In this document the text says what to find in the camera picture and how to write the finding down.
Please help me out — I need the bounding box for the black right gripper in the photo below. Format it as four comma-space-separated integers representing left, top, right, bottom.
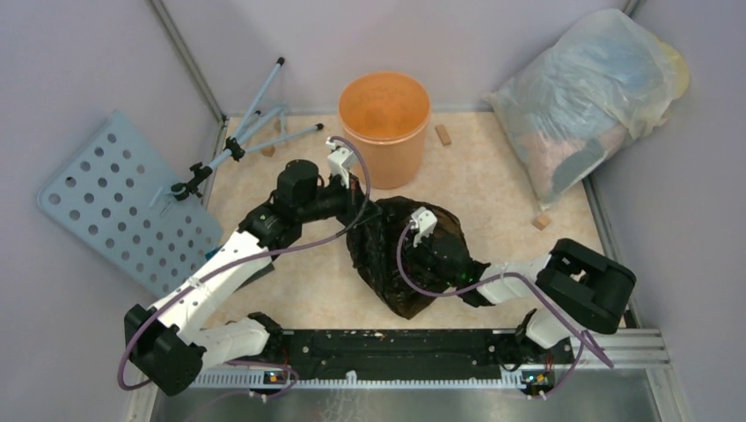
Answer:
393, 227, 459, 287

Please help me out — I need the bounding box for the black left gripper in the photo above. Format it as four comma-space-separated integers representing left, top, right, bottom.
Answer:
297, 171, 383, 228

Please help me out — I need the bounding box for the black trash bag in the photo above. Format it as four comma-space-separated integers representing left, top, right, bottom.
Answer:
346, 196, 490, 319

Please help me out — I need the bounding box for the large translucent trash bag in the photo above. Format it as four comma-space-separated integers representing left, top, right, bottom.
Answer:
482, 9, 691, 209

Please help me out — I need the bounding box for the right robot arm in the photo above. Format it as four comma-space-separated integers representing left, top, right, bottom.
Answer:
396, 231, 637, 362

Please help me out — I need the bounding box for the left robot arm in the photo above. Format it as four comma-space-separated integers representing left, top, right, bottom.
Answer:
116, 150, 372, 396

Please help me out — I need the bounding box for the orange plastic trash bin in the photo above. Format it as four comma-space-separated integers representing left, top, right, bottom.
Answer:
338, 71, 431, 190

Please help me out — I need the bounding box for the wooden cube block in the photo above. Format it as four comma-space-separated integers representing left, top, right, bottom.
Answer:
531, 214, 552, 230

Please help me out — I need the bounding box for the flat wooden block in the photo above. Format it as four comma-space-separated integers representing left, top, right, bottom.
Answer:
435, 124, 452, 146

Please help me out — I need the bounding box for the light blue tripod stand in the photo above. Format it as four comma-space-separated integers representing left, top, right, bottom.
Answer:
170, 56, 325, 201

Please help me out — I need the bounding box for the light blue perforated board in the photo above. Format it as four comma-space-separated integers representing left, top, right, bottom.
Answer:
37, 111, 223, 298

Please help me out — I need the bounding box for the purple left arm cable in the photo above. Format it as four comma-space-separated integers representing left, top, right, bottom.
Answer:
117, 135, 372, 392

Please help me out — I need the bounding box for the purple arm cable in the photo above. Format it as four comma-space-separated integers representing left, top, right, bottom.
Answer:
396, 222, 615, 369
117, 135, 372, 392

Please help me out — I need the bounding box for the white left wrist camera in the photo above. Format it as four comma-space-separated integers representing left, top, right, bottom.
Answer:
325, 141, 358, 189

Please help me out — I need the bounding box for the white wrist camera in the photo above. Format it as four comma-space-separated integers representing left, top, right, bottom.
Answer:
325, 141, 358, 189
410, 207, 438, 248

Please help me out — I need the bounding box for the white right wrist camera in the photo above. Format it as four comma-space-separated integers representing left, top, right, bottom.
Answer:
410, 207, 438, 248

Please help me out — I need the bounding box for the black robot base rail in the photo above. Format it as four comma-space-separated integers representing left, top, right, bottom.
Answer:
253, 322, 574, 382

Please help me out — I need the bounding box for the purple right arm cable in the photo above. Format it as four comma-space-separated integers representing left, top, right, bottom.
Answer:
396, 222, 615, 369

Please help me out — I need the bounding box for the white cable comb strip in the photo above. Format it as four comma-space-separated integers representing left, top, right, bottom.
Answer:
191, 368, 525, 390

